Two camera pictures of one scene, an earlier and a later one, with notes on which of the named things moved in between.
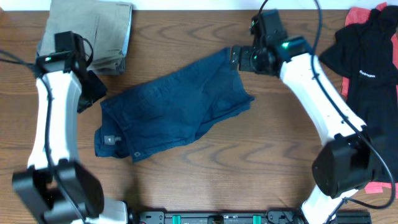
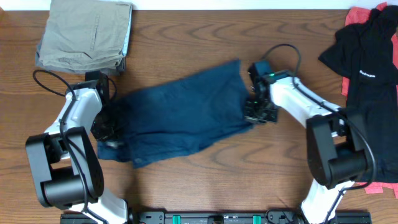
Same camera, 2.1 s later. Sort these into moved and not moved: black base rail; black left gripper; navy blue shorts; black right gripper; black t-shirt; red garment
Moved: navy blue shorts; black right gripper; black left gripper
Not moved: black t-shirt; black base rail; red garment
